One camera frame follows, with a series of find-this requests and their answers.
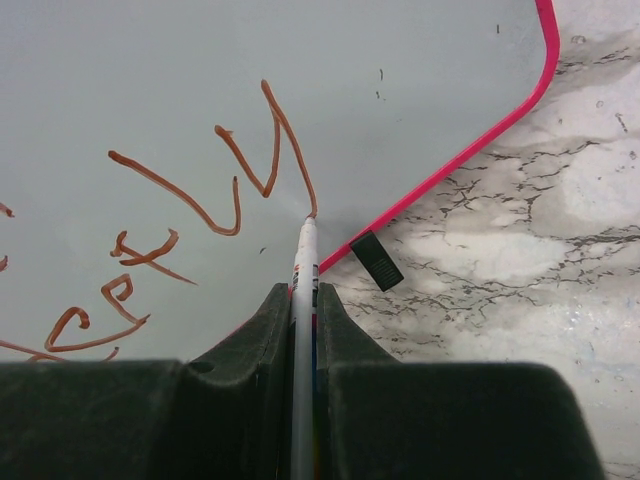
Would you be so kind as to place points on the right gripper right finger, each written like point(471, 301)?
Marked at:
point(381, 418)

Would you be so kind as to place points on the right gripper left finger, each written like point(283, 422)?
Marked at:
point(216, 417)

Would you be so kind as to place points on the pink framed whiteboard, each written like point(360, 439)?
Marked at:
point(158, 158)

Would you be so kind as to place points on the white marker pen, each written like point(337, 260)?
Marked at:
point(303, 309)

